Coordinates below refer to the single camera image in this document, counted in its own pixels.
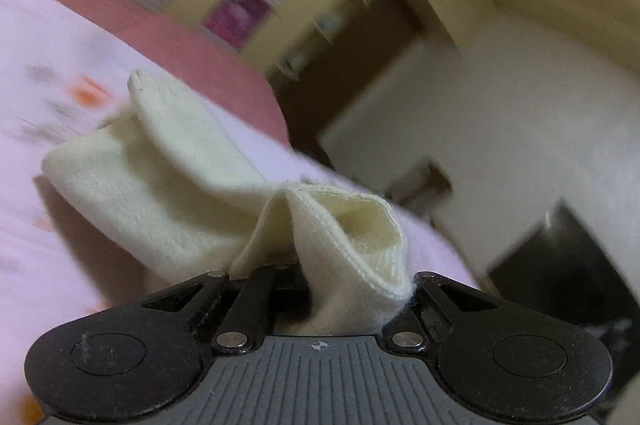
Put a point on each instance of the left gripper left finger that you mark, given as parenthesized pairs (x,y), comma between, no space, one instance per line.
(126,363)

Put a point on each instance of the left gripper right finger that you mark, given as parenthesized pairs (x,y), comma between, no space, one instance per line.
(499,359)

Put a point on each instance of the cream knit small garment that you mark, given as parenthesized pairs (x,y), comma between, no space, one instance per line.
(166,183)

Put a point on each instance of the black box by bed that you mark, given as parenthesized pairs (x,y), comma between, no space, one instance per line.
(559,269)

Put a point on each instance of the dark wooden chair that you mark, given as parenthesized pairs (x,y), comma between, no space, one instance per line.
(423,184)

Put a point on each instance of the pink checked bed sheet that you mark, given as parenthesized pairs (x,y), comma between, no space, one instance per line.
(196,59)

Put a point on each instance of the white floral quilt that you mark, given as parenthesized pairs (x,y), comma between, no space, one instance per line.
(63,77)

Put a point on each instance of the dark wooden door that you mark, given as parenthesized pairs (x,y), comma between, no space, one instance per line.
(338,74)

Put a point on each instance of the lower right magenta poster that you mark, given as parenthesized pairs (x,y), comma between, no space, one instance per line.
(233,22)

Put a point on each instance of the cream corner shelf unit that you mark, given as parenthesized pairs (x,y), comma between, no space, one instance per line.
(310,44)

